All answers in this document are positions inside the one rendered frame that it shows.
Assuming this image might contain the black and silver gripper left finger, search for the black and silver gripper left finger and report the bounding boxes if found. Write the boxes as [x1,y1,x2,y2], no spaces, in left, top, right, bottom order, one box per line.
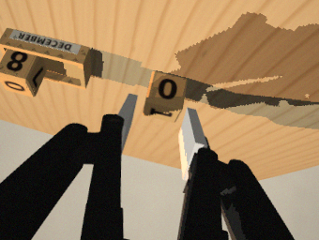
[0,93,138,240]

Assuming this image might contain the orange wooden cube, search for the orange wooden cube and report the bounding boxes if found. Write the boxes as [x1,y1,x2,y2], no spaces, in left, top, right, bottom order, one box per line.
[0,49,47,97]
[143,71,188,123]

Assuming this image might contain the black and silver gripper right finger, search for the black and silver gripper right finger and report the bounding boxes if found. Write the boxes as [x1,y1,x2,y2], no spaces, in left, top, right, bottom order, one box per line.
[177,107,295,240]

